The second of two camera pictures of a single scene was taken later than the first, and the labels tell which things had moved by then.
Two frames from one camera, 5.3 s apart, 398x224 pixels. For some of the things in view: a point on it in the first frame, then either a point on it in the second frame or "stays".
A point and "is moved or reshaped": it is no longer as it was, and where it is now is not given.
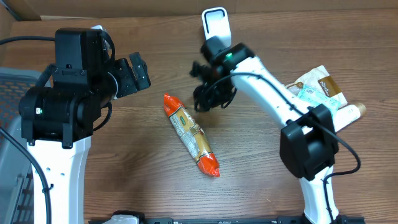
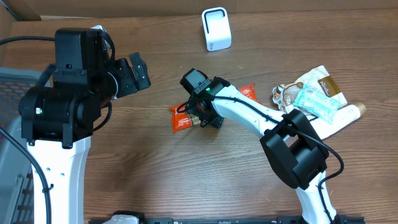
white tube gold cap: [347, 114] stays
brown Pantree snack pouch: [319, 81] stays
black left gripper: [130, 83] stays
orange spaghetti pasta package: [193, 134] is moved or reshaped
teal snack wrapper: [314, 98] stays
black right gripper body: [221, 91] → [211, 116]
